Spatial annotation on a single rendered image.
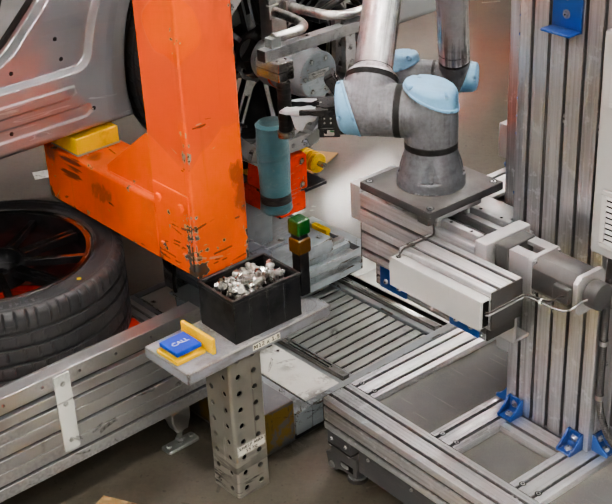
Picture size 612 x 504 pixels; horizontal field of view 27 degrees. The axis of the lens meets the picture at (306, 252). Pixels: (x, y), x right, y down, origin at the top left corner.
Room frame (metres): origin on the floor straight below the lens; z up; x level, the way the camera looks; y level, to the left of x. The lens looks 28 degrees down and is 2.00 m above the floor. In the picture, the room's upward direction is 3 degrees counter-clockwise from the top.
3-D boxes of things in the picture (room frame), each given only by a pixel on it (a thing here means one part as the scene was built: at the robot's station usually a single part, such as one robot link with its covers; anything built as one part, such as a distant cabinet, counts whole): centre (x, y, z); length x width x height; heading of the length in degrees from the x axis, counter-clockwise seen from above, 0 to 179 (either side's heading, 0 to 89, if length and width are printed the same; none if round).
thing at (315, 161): (3.38, 0.03, 0.51); 0.29 x 0.06 x 0.06; 40
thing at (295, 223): (2.65, 0.01, 0.64); 0.04 x 0.04 x 0.04; 40
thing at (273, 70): (2.96, 0.05, 0.93); 0.09 x 0.05 x 0.05; 40
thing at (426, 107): (2.49, -0.27, 0.98); 0.13 x 0.12 x 0.14; 75
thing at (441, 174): (2.48, -0.28, 0.87); 0.15 x 0.15 x 0.10
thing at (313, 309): (2.53, 0.17, 0.44); 0.43 x 0.17 x 0.03; 130
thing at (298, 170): (3.26, 0.08, 0.48); 0.16 x 0.12 x 0.17; 40
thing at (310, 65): (3.18, 0.01, 0.85); 0.21 x 0.14 x 0.14; 40
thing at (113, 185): (2.99, 0.47, 0.69); 0.52 x 0.17 x 0.35; 40
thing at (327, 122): (2.93, -0.10, 0.80); 0.12 x 0.08 x 0.09; 85
